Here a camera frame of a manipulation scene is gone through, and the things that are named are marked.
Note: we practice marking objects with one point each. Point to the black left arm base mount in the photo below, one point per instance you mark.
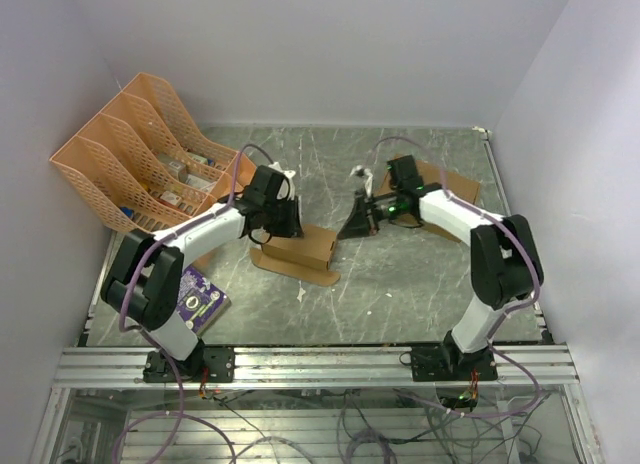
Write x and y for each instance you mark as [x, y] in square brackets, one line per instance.
[208, 363]

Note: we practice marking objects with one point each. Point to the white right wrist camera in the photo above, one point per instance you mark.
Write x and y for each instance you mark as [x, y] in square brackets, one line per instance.
[366, 176]

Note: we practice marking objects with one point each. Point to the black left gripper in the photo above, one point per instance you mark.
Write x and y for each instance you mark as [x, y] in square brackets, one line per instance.
[292, 227]

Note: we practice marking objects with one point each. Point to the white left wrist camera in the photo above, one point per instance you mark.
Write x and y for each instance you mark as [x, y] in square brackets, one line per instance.
[287, 189]

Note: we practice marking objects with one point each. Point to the pink plastic desk organizer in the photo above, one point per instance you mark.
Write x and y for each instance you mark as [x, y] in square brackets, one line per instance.
[142, 163]

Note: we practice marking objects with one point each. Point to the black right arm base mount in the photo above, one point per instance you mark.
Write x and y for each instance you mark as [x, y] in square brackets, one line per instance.
[431, 363]

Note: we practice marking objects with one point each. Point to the aluminium frame rail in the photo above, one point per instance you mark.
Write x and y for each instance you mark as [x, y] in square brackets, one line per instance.
[315, 367]

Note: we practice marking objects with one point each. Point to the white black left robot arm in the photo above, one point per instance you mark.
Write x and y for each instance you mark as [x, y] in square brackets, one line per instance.
[143, 281]

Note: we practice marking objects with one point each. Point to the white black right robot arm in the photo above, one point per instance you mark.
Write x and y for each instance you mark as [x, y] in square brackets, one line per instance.
[505, 269]

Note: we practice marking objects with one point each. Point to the cardboard box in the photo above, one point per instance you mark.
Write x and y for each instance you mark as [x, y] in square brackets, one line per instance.
[439, 209]
[305, 258]

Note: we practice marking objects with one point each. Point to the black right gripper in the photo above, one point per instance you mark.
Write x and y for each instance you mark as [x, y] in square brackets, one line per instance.
[358, 223]

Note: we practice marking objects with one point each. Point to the closed folded cardboard box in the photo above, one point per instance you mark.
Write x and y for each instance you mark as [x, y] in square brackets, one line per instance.
[439, 209]

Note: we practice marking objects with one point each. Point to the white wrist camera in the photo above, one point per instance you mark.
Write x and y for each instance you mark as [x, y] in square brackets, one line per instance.
[366, 176]
[287, 189]

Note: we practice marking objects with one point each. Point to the purple book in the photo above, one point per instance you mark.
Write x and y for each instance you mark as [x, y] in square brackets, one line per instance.
[200, 302]

